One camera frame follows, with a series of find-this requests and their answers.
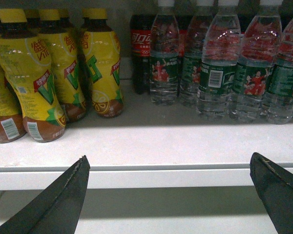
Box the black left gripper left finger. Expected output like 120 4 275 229
0 156 90 234

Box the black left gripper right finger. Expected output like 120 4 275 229
250 153 293 234

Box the rightmost water bottle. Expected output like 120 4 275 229
262 18 293 124

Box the water bottle red players label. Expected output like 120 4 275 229
228 0 282 123

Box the yellow lemon tea bottle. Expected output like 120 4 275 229
82 8 124 118
0 8 66 142
0 21 26 143
39 9 86 122

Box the water bottle with barcode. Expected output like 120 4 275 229
196 0 241 121

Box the water bottle far left row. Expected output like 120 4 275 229
149 0 179 106

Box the cola bottle behind water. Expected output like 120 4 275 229
130 14 155 94

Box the leftmost yellow lemon tea bottle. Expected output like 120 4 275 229
0 21 26 143

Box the front yellow lemon tea bottle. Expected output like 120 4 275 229
0 8 66 142

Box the right yellow lemon tea bottle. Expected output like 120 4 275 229
82 8 124 118

